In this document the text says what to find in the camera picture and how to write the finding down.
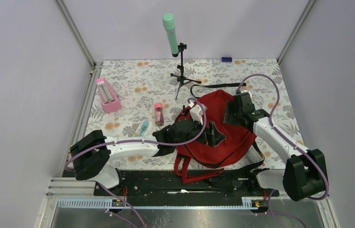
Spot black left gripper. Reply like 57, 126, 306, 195
175, 115, 225, 148

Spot red student backpack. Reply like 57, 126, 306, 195
174, 83, 264, 184

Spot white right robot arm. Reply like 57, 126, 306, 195
224, 93, 329, 201

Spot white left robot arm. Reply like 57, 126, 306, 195
67, 119, 225, 195

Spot clear plastic pouch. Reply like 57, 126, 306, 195
245, 146, 264, 163

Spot small blue block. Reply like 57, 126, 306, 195
221, 57, 233, 62

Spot black mini tripod stand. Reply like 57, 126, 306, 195
170, 43, 202, 100

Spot pink capped marker set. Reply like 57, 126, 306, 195
155, 103, 164, 126

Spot mint green microphone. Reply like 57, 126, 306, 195
162, 12, 179, 57

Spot pink metronome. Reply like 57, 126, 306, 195
96, 77, 122, 114

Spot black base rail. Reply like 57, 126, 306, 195
63, 169, 280, 209

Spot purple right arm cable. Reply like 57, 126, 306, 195
235, 74, 330, 228

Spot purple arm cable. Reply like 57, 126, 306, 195
64, 97, 208, 228
235, 74, 330, 228

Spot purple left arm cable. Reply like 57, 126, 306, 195
64, 97, 208, 228

